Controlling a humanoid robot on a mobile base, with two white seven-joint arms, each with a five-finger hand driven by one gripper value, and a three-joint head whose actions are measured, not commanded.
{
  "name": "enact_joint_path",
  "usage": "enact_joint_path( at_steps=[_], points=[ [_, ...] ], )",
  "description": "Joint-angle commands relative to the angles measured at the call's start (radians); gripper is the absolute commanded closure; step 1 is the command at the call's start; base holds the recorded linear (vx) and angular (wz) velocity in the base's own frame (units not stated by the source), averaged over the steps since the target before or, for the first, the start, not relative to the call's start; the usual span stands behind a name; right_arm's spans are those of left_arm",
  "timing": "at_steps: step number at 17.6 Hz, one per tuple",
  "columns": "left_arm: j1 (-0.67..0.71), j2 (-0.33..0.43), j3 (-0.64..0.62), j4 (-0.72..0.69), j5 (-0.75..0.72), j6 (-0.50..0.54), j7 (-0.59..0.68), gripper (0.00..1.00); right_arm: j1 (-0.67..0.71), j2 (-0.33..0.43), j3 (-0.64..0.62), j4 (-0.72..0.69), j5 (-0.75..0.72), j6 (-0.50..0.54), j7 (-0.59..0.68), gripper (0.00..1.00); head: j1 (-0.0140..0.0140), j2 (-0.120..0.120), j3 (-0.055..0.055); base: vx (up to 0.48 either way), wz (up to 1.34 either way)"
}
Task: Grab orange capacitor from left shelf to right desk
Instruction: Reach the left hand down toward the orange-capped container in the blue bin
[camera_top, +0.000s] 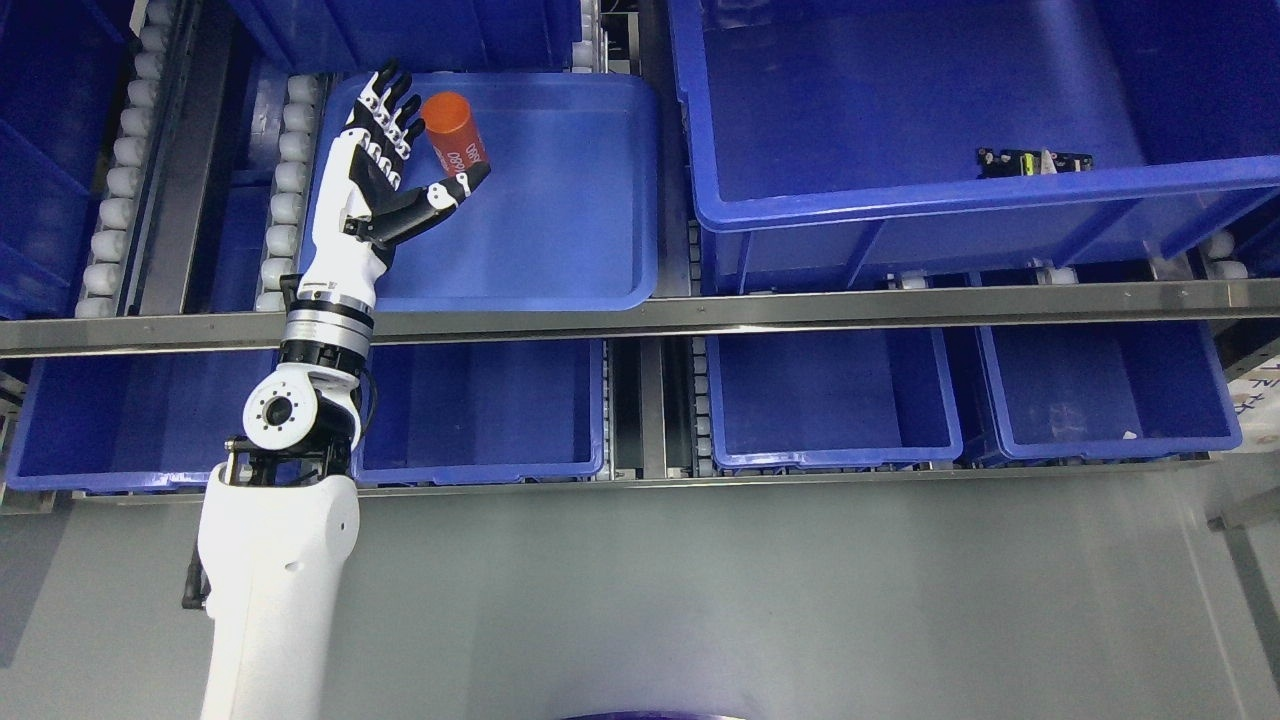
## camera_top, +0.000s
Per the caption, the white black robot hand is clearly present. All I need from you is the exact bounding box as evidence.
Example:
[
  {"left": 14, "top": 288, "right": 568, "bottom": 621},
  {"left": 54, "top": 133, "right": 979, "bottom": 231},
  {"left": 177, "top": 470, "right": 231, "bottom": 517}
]
[{"left": 294, "top": 58, "right": 492, "bottom": 313}]

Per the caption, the orange cylindrical capacitor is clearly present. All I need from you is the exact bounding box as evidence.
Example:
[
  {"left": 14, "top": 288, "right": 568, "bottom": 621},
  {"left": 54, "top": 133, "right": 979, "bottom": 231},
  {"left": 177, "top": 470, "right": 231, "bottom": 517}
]
[{"left": 420, "top": 91, "right": 489, "bottom": 176}]

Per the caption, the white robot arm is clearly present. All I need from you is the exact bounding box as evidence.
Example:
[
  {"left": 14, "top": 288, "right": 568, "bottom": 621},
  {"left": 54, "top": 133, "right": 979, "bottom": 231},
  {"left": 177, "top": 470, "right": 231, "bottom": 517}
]
[{"left": 197, "top": 270, "right": 376, "bottom": 719}]

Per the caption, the white roller track inner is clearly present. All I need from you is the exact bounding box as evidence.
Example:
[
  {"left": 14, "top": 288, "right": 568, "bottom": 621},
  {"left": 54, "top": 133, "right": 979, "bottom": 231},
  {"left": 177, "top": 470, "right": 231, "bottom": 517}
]
[{"left": 253, "top": 74, "right": 326, "bottom": 313}]

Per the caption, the white roller track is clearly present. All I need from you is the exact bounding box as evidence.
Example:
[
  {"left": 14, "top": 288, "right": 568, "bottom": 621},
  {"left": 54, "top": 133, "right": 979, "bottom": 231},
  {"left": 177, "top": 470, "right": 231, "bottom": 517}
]
[
  {"left": 253, "top": 74, "right": 326, "bottom": 313},
  {"left": 73, "top": 1, "right": 179, "bottom": 319}
]

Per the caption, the blue top bin left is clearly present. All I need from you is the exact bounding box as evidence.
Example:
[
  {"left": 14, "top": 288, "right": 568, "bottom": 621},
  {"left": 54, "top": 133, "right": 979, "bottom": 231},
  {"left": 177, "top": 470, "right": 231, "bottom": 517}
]
[{"left": 230, "top": 1, "right": 584, "bottom": 74}]

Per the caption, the shallow blue tray bin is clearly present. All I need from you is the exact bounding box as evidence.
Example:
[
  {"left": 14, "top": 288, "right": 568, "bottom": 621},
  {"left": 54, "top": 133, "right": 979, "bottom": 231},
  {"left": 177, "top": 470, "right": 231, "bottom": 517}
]
[{"left": 300, "top": 70, "right": 660, "bottom": 313}]

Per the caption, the white roller track left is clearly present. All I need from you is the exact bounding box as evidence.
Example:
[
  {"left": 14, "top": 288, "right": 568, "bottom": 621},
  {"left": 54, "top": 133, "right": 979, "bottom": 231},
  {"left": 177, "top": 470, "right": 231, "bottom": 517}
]
[{"left": 73, "top": 1, "right": 179, "bottom": 319}]

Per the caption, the blue bin far left stack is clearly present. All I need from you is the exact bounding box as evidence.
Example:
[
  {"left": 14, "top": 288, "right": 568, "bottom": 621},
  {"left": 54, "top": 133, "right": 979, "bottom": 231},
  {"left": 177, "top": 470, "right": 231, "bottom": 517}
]
[{"left": 1, "top": 1, "right": 133, "bottom": 320}]

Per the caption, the blue lower bin far left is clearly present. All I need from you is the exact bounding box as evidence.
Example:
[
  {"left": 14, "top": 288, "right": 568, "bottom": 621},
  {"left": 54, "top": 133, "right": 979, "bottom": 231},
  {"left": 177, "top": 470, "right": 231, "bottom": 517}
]
[{"left": 5, "top": 350, "right": 274, "bottom": 495}]

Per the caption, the large blue upper bin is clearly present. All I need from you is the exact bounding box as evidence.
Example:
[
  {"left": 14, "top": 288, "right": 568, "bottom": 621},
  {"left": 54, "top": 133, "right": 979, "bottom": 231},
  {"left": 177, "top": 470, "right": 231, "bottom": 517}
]
[{"left": 668, "top": 1, "right": 1279, "bottom": 295}]

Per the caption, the small black electronic part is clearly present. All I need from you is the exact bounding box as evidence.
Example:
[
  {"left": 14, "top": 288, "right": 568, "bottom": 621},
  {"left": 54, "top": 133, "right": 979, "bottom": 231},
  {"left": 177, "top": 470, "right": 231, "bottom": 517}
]
[{"left": 975, "top": 147, "right": 1094, "bottom": 179}]

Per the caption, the steel shelf front rail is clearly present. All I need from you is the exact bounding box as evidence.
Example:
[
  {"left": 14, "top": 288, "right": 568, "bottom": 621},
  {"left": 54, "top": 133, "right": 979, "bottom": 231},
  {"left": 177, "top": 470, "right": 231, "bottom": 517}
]
[{"left": 1, "top": 279, "right": 1279, "bottom": 357}]

